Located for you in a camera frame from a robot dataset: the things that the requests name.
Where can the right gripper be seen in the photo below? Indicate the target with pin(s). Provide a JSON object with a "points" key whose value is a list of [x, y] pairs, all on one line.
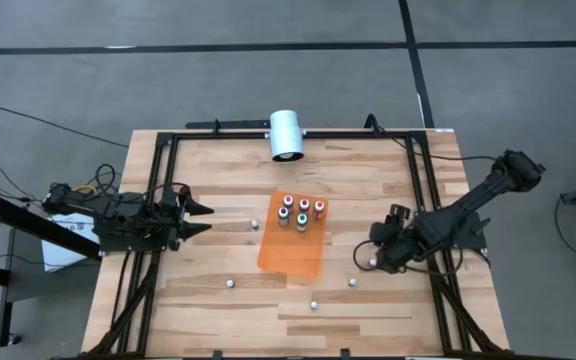
{"points": [[393, 247]]}

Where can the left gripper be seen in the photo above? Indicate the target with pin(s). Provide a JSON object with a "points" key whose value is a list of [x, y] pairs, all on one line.
{"points": [[174, 225]]}

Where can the orange food coloring bottle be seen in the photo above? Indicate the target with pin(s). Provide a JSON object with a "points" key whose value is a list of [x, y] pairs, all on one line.
{"points": [[319, 210]]}

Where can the black food coloring bottle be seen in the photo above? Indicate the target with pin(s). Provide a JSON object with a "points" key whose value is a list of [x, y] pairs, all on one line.
{"points": [[283, 216]]}

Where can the pink food coloring bottle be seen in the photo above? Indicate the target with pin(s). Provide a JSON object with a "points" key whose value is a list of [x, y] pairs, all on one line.
{"points": [[288, 201]]}

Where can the large green food coloring bottle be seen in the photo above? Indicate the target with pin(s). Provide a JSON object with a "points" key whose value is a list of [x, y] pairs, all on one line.
{"points": [[302, 222]]}

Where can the red food coloring bottle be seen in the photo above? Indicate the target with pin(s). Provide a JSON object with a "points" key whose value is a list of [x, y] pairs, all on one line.
{"points": [[304, 205]]}

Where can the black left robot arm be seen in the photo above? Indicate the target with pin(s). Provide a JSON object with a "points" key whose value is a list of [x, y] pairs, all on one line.
{"points": [[118, 210]]}

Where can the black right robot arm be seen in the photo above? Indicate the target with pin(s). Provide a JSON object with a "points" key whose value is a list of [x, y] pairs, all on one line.
{"points": [[468, 205]]}

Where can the white ball upper left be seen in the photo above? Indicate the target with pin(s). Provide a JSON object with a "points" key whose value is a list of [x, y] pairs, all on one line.
{"points": [[254, 224]]}

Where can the orange translucent plastic bin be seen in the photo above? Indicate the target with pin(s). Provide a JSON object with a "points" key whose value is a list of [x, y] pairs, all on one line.
{"points": [[290, 255]]}

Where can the white cylinder with black opening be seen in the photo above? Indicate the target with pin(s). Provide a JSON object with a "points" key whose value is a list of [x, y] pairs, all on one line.
{"points": [[285, 132]]}

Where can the white paper sheet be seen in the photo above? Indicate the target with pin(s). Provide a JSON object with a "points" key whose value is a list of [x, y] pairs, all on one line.
{"points": [[60, 250]]}

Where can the black metal beam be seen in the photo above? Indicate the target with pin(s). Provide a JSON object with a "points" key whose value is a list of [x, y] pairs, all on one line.
{"points": [[28, 220]]}

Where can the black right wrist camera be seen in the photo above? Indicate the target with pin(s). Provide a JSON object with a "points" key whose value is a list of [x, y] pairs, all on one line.
{"points": [[399, 212]]}

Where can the black aluminium table frame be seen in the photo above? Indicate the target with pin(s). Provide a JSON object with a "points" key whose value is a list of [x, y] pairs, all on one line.
{"points": [[343, 134]]}

